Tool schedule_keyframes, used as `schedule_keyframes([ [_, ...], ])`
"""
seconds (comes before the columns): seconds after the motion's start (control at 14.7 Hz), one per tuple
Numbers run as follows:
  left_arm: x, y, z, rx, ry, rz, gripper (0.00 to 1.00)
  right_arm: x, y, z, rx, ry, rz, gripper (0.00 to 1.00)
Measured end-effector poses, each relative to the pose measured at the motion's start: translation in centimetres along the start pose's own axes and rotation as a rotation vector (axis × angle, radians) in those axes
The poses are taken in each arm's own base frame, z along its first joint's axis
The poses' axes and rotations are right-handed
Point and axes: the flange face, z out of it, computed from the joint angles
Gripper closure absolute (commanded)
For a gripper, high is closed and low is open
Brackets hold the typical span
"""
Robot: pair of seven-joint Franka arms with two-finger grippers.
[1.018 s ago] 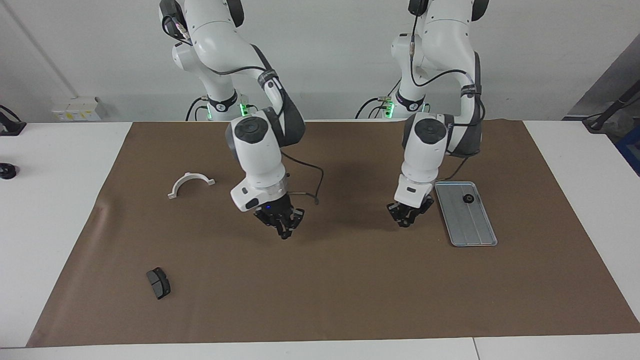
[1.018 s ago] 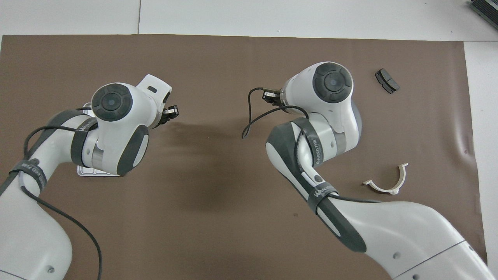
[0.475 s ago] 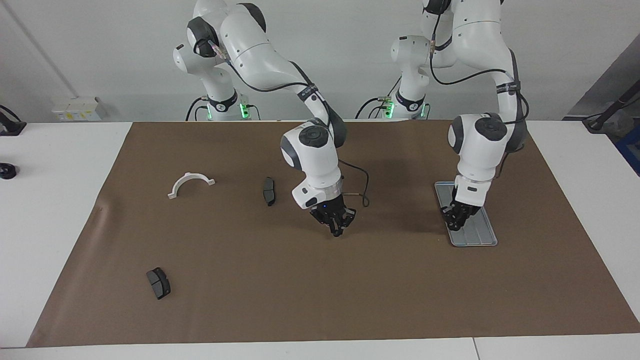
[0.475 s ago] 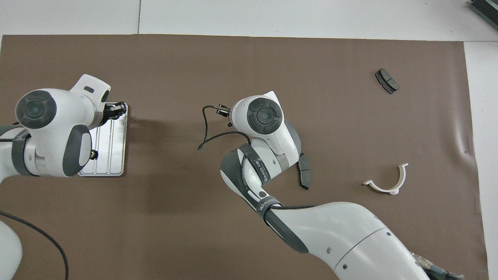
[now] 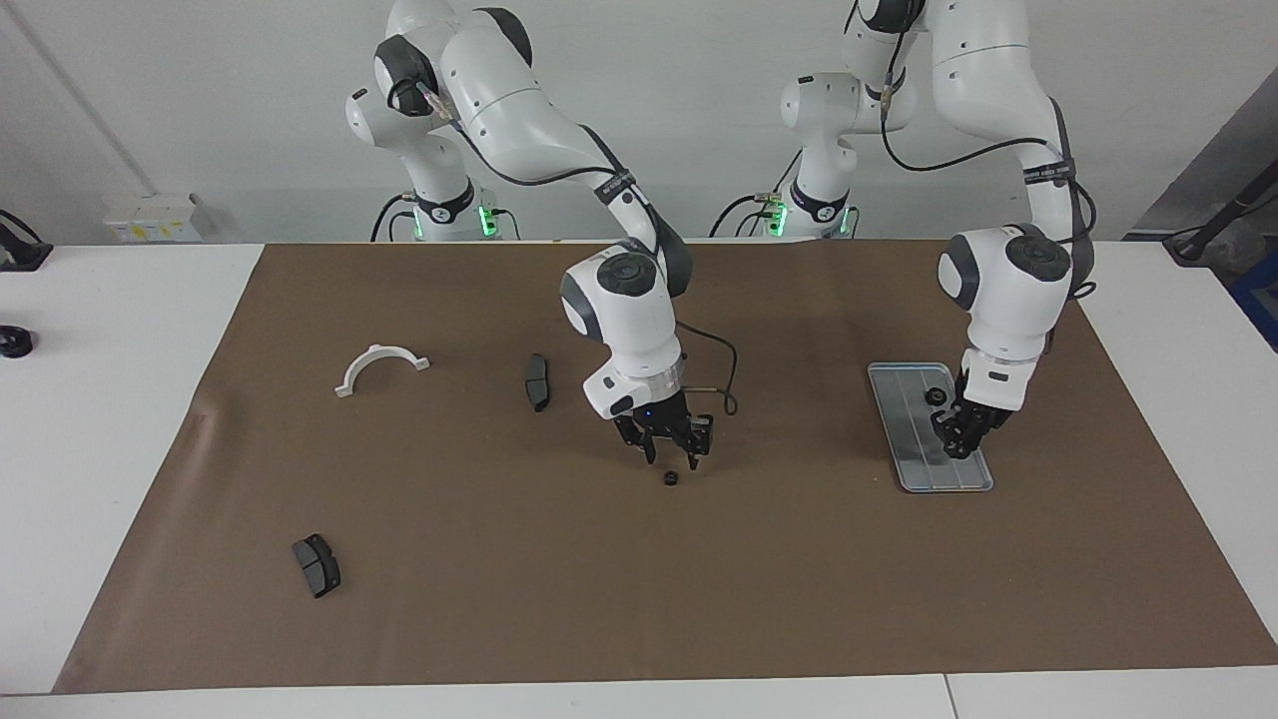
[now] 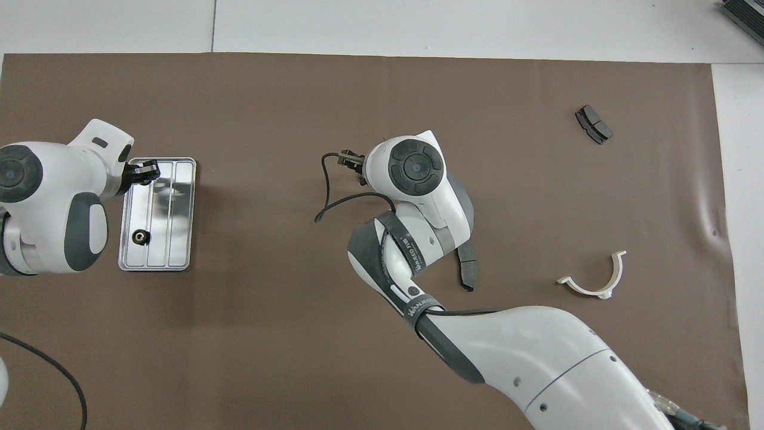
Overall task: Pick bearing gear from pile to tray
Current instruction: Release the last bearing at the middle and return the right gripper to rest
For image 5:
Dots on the black stand pole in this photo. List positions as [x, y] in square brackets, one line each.
[1193, 245]

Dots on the white wall junction box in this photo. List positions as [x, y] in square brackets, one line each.
[150, 218]

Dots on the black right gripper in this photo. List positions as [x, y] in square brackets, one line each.
[657, 419]

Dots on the brown paper table mat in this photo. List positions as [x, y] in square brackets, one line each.
[749, 599]

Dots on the long dark brake pad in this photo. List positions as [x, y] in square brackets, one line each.
[537, 381]

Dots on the black round knob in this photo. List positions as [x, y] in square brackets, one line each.
[14, 343]

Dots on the blue crate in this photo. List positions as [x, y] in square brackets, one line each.
[1260, 300]

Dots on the short dark brake pad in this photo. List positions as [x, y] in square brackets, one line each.
[317, 564]

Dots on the silver metal ribbed tray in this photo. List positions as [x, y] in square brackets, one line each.
[904, 419]

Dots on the black clamp mount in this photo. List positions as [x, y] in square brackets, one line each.
[20, 255]

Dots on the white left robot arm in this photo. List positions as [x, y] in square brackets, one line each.
[1008, 300]

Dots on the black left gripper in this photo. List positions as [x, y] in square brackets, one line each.
[978, 414]

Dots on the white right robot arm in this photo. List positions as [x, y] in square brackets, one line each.
[619, 320]

